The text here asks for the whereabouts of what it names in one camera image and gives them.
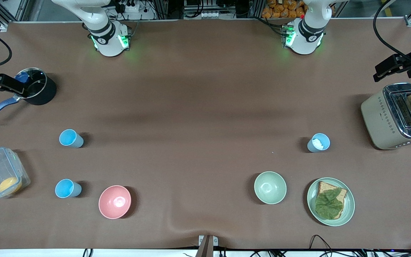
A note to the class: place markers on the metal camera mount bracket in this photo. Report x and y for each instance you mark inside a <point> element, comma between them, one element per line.
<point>207,246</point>

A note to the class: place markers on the light blue plastic cup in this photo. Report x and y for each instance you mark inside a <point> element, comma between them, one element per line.
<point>69,137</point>
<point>65,188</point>
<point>325,141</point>

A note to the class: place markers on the white power strip with plugs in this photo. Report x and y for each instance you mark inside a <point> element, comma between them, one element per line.
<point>131,6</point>

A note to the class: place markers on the yellow round food item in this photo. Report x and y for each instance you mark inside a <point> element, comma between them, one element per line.
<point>8,185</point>

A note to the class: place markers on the glass lid with blue knob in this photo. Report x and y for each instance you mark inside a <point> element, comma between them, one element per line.
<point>36,84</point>

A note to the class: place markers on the pale green bowl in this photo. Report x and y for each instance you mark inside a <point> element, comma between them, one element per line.
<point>270,187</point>

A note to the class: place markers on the white tissue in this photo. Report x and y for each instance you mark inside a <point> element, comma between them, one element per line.
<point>318,144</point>

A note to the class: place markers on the pale green plate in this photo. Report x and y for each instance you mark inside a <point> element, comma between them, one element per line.
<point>348,207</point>

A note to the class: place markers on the orange snack bags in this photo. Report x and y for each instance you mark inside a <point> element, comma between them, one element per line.
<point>282,9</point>

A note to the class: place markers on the brown table mat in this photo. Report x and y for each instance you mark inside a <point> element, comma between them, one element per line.
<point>198,117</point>

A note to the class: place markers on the light brown bread slice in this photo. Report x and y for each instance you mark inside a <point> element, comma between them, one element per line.
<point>325,187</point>

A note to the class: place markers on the green lettuce leaf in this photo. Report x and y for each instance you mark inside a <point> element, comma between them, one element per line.
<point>328,205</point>

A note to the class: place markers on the pink bowl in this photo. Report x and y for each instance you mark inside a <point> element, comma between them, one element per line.
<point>114,201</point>

